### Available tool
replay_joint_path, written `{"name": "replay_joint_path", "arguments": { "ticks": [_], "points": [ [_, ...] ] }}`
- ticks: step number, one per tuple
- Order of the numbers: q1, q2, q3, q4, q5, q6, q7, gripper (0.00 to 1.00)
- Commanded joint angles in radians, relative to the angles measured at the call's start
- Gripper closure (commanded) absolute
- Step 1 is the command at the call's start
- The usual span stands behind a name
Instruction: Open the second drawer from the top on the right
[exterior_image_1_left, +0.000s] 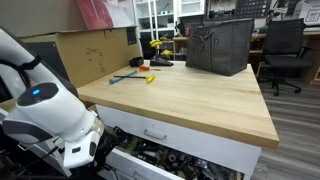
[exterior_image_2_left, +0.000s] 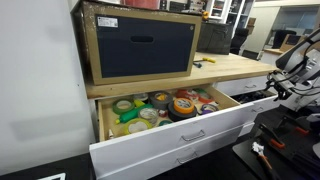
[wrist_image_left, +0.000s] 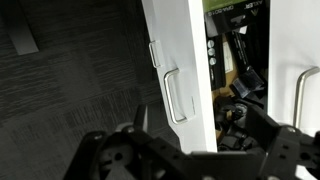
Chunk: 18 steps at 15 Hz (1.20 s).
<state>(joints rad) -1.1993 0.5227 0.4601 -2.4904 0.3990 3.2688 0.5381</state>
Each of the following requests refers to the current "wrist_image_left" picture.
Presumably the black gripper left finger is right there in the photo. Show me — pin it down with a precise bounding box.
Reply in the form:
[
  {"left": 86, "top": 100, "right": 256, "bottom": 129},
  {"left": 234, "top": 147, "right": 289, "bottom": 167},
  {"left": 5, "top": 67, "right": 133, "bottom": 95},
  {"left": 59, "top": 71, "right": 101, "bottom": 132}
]
[{"left": 63, "top": 104, "right": 150, "bottom": 180}]

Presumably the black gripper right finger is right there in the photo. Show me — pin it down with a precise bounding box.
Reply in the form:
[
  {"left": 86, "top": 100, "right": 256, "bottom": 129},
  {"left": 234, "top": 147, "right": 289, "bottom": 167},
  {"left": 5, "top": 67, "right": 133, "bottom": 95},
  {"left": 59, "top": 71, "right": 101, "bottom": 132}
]
[{"left": 245, "top": 104, "right": 320, "bottom": 180}]

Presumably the heap of black parts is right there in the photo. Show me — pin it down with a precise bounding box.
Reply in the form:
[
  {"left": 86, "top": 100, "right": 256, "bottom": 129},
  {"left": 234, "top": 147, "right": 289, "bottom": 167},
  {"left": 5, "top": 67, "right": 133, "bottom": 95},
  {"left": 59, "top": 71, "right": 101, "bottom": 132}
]
[{"left": 213, "top": 94, "right": 269, "bottom": 153}]

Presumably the shiny black packet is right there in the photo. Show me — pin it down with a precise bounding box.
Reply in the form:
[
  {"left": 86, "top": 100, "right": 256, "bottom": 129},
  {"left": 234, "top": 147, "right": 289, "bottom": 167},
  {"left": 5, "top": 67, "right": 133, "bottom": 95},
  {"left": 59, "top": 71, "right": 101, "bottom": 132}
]
[{"left": 230, "top": 65, "right": 269, "bottom": 100}]

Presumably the black device with silver buttons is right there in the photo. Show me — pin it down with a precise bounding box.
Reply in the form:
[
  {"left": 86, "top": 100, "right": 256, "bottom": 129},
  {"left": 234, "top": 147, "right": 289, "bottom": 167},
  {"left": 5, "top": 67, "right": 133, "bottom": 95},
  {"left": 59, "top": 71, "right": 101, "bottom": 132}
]
[{"left": 205, "top": 34, "right": 227, "bottom": 92}]

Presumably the white paper label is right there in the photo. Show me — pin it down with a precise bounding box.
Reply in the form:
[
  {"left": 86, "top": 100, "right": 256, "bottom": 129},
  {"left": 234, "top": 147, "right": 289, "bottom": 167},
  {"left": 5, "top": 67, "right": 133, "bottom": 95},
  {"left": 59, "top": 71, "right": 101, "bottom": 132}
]
[{"left": 222, "top": 40, "right": 235, "bottom": 75}]

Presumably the plain black box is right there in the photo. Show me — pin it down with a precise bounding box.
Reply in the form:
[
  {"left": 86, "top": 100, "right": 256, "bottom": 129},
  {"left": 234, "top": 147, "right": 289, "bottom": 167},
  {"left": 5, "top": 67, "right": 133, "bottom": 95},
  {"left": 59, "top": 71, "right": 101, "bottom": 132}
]
[{"left": 231, "top": 29, "right": 269, "bottom": 79}]

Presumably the black box with white print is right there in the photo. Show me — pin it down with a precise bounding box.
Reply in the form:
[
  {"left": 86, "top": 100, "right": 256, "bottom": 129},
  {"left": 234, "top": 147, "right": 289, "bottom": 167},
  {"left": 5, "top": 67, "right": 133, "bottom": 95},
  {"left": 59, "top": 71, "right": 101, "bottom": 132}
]
[{"left": 203, "top": 0, "right": 269, "bottom": 37}]

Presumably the green packaged box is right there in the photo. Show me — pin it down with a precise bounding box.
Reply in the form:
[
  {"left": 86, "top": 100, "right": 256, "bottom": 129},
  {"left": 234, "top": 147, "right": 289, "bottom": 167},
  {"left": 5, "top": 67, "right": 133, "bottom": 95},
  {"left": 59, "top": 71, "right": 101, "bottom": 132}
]
[{"left": 202, "top": 0, "right": 246, "bottom": 14}]

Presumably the grey flat floor bar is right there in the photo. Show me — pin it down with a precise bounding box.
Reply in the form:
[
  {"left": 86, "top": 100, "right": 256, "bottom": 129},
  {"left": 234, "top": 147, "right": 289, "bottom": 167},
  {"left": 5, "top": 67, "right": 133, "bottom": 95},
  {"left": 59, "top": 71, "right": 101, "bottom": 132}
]
[{"left": 5, "top": 0, "right": 40, "bottom": 56}]

